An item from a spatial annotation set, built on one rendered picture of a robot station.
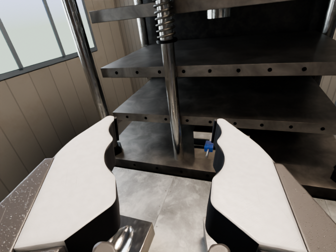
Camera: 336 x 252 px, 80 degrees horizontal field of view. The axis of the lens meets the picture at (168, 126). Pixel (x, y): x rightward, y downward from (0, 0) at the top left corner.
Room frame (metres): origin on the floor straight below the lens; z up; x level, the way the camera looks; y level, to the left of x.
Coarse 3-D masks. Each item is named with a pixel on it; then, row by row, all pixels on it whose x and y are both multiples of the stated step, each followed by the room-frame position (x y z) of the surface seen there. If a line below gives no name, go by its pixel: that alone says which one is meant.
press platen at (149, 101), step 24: (144, 96) 1.22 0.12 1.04; (192, 96) 1.12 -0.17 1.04; (216, 96) 1.08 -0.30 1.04; (240, 96) 1.04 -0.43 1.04; (264, 96) 1.00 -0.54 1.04; (288, 96) 0.96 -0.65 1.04; (312, 96) 0.92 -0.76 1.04; (144, 120) 0.98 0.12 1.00; (168, 120) 0.93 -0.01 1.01; (192, 120) 0.88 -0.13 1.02; (240, 120) 0.79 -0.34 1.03; (264, 120) 0.76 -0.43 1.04; (288, 120) 0.73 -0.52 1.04; (312, 120) 0.71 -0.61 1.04
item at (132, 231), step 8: (120, 216) 0.49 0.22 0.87; (128, 216) 0.49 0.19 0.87; (120, 224) 0.46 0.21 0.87; (128, 224) 0.45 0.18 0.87; (136, 224) 0.45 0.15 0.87; (144, 224) 0.45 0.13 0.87; (152, 224) 0.45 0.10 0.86; (120, 232) 0.43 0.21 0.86; (128, 232) 0.43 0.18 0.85; (136, 232) 0.42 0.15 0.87; (144, 232) 0.42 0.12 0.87; (152, 232) 0.44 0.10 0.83; (112, 240) 0.41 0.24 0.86; (120, 240) 0.41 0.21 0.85; (128, 240) 0.41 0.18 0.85; (136, 240) 0.39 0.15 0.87; (144, 240) 0.39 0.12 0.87; (120, 248) 0.39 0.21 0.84; (128, 248) 0.38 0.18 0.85; (136, 248) 0.37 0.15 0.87; (144, 248) 0.38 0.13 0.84
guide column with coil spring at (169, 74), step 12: (156, 0) 0.88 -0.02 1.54; (168, 0) 0.87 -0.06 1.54; (168, 12) 0.87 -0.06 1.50; (168, 24) 0.87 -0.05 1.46; (168, 36) 0.86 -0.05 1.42; (168, 48) 0.86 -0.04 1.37; (168, 60) 0.86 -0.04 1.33; (168, 72) 0.86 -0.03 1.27; (168, 84) 0.87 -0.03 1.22; (168, 96) 0.87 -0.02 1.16; (168, 108) 0.88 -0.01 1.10; (180, 120) 0.88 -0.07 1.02; (180, 132) 0.87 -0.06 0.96; (180, 144) 0.87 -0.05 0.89; (180, 156) 0.86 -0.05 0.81
